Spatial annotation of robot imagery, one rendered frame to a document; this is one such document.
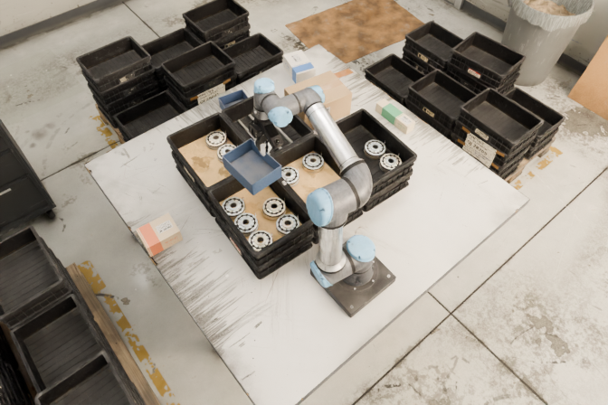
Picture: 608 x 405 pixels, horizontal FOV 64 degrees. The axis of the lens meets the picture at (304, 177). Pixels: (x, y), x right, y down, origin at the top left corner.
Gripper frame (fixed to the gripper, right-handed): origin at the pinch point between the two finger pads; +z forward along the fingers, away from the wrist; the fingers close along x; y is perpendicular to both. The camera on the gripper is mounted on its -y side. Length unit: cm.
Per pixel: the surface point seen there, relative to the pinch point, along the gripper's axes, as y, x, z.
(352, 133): 7, -59, 25
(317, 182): -6.7, -25.2, 27.6
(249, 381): -58, 48, 47
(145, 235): 20, 50, 40
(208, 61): 141, -52, 59
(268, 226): -12.7, 7.0, 30.4
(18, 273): 58, 103, 73
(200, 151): 43, 8, 30
